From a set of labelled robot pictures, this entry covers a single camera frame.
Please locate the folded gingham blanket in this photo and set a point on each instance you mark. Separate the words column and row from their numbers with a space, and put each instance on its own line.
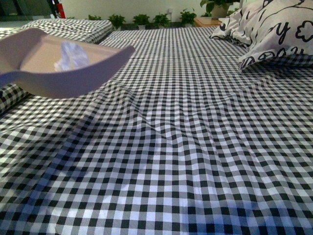
column 88, row 31

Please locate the small potted plant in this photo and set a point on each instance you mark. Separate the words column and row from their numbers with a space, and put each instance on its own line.
column 161, row 20
column 187, row 17
column 141, row 20
column 117, row 21

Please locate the far wooden bedside table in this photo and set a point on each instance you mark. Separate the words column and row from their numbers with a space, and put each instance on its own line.
column 206, row 22

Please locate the white pillow black lettering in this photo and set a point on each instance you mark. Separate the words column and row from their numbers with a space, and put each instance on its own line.
column 274, row 31

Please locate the white tissue trash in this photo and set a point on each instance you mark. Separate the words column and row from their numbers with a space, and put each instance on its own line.
column 73, row 57

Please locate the beige plastic dustpan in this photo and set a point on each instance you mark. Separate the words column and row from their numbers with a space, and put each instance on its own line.
column 27, row 59

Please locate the potted plant on table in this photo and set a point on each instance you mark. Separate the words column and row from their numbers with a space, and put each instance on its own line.
column 219, row 8

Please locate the black white gingham bed sheet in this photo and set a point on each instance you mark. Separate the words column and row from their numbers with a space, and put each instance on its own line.
column 178, row 142

